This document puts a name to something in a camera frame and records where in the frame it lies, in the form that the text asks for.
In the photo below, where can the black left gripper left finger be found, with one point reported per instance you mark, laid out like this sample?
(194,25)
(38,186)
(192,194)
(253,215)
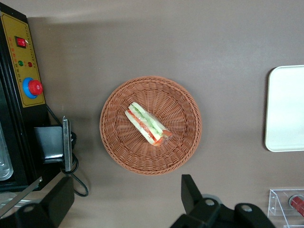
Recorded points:
(55,202)

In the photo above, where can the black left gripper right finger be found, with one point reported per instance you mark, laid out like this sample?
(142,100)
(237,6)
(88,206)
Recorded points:
(197,209)

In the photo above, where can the triangle sandwich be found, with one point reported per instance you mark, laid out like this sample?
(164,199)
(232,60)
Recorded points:
(146,123)

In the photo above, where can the round brown wicker basket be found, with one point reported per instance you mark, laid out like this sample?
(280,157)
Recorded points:
(175,114)

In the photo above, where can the beige plastic tray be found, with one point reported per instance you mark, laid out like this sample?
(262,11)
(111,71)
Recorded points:
(285,109)

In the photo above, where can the clear acrylic bottle rack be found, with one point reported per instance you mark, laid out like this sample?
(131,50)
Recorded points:
(276,206)

